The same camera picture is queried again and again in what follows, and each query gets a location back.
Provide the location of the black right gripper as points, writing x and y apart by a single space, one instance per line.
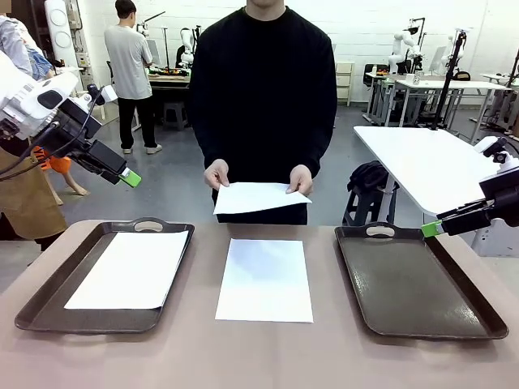
504 198

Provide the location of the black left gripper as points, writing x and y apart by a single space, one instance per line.
75 129

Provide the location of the white A4 paper sheet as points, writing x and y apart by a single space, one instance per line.
129 271
259 198
265 279

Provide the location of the person right forearm black sleeve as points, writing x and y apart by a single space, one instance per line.
204 138

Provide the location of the person left forearm black sleeve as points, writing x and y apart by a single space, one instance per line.
320 142

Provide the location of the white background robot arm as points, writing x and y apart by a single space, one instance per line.
451 50
401 48

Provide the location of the person right hand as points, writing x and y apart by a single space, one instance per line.
217 174

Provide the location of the person left hand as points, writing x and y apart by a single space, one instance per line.
302 180

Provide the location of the white side table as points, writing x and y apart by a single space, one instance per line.
425 162

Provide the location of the grey step stool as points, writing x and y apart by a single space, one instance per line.
174 115

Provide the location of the brown plastic tray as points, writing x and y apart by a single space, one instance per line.
413 291
48 320

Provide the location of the mannequin with brown apron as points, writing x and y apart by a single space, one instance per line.
24 202

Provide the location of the black stool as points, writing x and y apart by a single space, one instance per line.
365 206

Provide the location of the wooden background workbench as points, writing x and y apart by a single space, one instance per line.
170 81

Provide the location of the black bag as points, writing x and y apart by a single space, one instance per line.
369 174

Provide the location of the man in grey t-shirt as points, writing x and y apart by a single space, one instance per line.
127 61

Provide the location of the white long desk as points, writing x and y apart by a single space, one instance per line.
446 85

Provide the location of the black tripod pole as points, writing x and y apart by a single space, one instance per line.
448 81

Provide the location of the white humanoid background robot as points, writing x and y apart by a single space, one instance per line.
185 44

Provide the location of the white standing air conditioner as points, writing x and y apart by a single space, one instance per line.
61 32

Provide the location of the patterned white cup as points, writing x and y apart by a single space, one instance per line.
419 78

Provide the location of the white background monitor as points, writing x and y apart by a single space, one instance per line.
438 58

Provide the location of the person torso black sweater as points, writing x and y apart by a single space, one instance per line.
263 93

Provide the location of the black background chair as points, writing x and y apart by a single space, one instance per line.
375 73

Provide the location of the white drawer cabinet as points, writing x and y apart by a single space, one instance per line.
345 81

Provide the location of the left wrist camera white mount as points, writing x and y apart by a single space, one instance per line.
107 93

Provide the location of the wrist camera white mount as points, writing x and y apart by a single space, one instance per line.
107 93
488 146

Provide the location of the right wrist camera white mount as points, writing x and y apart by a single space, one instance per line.
488 146

